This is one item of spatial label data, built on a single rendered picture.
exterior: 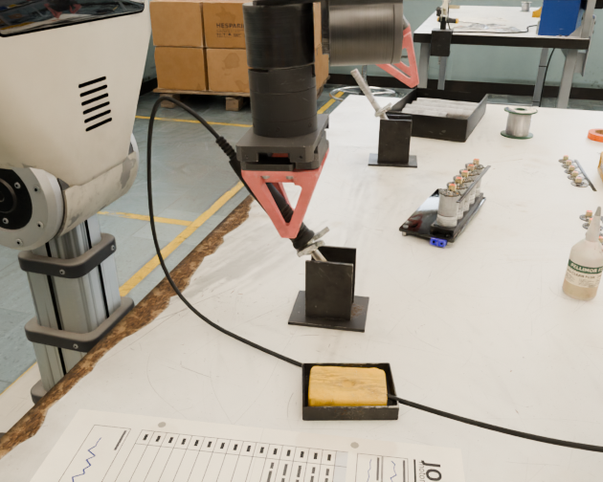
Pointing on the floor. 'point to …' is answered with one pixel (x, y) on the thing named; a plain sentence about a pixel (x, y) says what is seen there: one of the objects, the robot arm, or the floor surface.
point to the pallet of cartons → (210, 50)
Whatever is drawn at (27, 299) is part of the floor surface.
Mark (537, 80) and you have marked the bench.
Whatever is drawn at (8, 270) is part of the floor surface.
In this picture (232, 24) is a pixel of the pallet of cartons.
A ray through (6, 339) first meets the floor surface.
